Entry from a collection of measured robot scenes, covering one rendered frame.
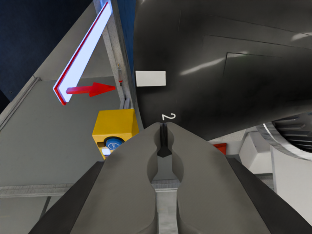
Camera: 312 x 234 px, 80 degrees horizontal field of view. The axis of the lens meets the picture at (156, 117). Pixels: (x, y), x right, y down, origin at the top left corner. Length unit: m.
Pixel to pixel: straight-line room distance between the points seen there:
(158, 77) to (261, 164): 0.74
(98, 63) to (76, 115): 0.50
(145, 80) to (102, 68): 1.44
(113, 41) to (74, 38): 1.04
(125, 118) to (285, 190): 0.40
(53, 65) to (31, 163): 0.86
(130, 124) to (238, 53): 0.33
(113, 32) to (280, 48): 0.41
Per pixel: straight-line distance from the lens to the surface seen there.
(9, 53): 0.63
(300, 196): 0.54
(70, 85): 0.26
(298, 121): 0.42
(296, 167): 0.52
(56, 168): 1.12
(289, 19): 0.23
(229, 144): 0.92
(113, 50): 0.58
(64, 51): 1.67
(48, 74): 1.84
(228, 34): 0.21
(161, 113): 0.22
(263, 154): 0.83
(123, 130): 0.47
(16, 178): 1.21
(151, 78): 0.21
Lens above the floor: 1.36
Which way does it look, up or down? 44 degrees down
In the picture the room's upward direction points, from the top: 179 degrees clockwise
